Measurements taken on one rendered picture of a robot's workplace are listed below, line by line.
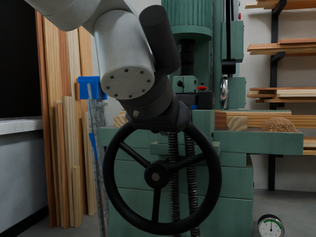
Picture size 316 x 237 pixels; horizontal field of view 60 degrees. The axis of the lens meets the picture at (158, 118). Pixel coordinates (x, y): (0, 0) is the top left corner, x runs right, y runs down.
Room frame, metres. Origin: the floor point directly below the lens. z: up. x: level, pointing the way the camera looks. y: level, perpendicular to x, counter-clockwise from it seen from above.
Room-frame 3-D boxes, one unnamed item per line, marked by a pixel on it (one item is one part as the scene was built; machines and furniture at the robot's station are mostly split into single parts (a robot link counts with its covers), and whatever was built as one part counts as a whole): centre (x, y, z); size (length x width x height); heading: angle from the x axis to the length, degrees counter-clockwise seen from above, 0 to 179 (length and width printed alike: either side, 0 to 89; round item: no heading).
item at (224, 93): (1.05, -0.25, 1.02); 0.12 x 0.03 x 0.12; 164
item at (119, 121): (0.90, 0.12, 0.92); 0.04 x 0.04 x 0.04; 84
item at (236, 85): (1.10, -0.30, 1.02); 0.09 x 0.07 x 0.12; 74
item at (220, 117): (0.90, -0.13, 0.93); 0.18 x 0.02 x 0.05; 74
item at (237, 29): (1.13, -0.31, 1.22); 0.09 x 0.08 x 0.15; 164
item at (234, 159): (0.91, -0.08, 0.82); 0.40 x 0.21 x 0.04; 74
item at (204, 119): (0.77, -0.08, 0.91); 0.15 x 0.14 x 0.09; 74
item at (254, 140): (0.85, -0.11, 0.87); 0.61 x 0.30 x 0.06; 74
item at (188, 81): (0.98, -0.11, 1.03); 0.14 x 0.07 x 0.09; 164
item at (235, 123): (0.78, -0.23, 0.92); 0.05 x 0.04 x 0.04; 140
